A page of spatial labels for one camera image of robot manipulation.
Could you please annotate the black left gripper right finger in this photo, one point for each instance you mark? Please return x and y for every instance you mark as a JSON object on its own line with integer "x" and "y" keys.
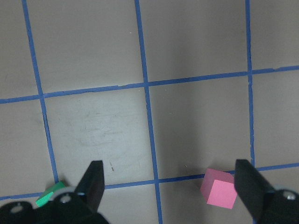
{"x": 252, "y": 188}

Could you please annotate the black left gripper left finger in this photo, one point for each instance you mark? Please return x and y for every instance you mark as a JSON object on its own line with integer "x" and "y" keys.
{"x": 92, "y": 185}

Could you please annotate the pink cube at table centre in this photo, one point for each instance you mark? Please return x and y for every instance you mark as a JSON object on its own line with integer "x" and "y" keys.
{"x": 218, "y": 188}

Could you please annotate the green cube near left base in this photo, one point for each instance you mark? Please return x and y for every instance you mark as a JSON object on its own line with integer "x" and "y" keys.
{"x": 47, "y": 194}

